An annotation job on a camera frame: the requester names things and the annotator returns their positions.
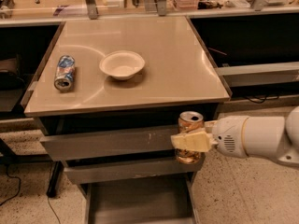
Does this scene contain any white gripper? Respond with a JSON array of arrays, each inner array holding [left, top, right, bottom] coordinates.
[[171, 116, 249, 158]]

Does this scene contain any orange soda can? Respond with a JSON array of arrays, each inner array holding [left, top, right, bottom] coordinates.
[[175, 111, 204, 164]]

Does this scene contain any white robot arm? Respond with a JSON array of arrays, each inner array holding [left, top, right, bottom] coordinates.
[[171, 107, 299, 167]]

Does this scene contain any grey middle drawer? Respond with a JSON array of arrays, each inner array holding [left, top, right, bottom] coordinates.
[[64, 157, 205, 185]]

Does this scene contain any grey drawer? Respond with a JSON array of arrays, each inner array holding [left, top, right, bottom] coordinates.
[[64, 157, 205, 185], [40, 125, 178, 161], [84, 174, 201, 224]]

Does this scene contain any grey bottom drawer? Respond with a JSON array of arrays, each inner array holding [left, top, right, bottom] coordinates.
[[84, 174, 201, 224]]

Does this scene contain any grey top drawer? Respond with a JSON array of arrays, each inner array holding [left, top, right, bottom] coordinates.
[[40, 125, 178, 161]]

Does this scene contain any blue crushed soda can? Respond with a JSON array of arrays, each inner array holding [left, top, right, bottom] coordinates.
[[54, 55, 75, 91]]

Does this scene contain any white paper bowl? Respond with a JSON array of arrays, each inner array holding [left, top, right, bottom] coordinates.
[[99, 50, 145, 80]]

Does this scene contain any black floor cable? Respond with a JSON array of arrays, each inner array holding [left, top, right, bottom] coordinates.
[[0, 163, 22, 207]]

